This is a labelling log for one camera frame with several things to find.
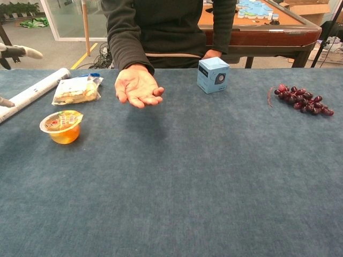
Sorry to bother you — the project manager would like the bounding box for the person's right hand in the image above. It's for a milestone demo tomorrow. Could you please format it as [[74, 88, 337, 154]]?
[[114, 63, 165, 109]]

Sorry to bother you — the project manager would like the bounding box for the white paper roll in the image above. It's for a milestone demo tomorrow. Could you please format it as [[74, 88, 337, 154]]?
[[0, 67, 71, 124]]

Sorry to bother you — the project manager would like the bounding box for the white plastic basket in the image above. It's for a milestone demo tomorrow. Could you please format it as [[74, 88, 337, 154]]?
[[308, 40, 343, 65]]

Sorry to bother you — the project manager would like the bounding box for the light blue carton box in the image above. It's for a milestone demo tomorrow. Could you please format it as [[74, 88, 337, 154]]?
[[196, 56, 230, 95]]

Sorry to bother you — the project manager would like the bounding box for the yellow floor tape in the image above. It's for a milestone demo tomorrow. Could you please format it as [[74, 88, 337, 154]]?
[[70, 42, 99, 70]]

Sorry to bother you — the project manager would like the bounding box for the person's left hand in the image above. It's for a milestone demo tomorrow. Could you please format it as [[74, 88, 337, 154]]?
[[201, 49, 223, 60]]

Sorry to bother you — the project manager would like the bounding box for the green cloth heap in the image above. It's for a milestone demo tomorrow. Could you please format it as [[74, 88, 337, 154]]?
[[20, 17, 50, 28]]

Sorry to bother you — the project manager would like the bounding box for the blue white tile pile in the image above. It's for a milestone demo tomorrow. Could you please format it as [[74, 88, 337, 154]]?
[[237, 0, 274, 19]]

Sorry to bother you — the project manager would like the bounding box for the round clear snack cup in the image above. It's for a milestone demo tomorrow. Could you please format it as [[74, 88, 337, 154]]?
[[39, 110, 84, 145]]

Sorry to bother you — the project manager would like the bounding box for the clear bag of biscuits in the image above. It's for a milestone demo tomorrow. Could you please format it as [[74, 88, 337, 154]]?
[[51, 75, 104, 106]]

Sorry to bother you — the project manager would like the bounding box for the person's torso black sweater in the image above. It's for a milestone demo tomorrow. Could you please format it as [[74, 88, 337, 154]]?
[[101, 0, 238, 69]]

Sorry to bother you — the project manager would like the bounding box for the black tripod stand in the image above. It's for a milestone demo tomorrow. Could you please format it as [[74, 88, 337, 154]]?
[[310, 0, 343, 68]]

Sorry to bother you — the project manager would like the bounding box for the wooden pole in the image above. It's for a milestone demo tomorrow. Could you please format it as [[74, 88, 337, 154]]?
[[81, 0, 91, 57]]

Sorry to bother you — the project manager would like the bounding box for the blue table mat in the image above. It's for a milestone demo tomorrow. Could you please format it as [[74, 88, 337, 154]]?
[[0, 68, 343, 257]]

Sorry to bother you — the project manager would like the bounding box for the person's right forearm black sleeve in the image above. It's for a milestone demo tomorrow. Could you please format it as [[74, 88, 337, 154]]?
[[107, 13, 155, 75]]

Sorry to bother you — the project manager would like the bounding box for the dark red grape bunch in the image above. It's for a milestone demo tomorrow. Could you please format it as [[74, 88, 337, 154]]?
[[267, 84, 335, 116]]

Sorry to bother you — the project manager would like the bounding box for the robot left five-finger hand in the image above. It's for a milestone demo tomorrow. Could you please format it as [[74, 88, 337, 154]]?
[[0, 42, 43, 108]]

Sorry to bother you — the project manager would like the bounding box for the brown cardboard box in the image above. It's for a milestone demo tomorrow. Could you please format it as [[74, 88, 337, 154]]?
[[280, 0, 331, 26]]

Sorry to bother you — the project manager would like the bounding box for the brown mahjong table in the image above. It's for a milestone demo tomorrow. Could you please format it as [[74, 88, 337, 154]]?
[[197, 0, 322, 69]]

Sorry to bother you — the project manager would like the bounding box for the white framed glass partition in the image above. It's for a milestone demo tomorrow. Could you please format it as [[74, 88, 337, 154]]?
[[40, 0, 108, 42]]

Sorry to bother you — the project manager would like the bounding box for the row of potted plants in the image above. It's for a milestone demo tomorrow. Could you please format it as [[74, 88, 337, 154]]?
[[0, 2, 40, 19]]

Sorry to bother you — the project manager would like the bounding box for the person's left forearm black sleeve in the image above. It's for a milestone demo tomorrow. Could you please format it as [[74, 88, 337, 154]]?
[[213, 0, 238, 55]]

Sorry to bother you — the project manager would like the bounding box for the black cable bundle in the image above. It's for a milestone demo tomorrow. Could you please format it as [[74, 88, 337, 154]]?
[[90, 42, 115, 70]]

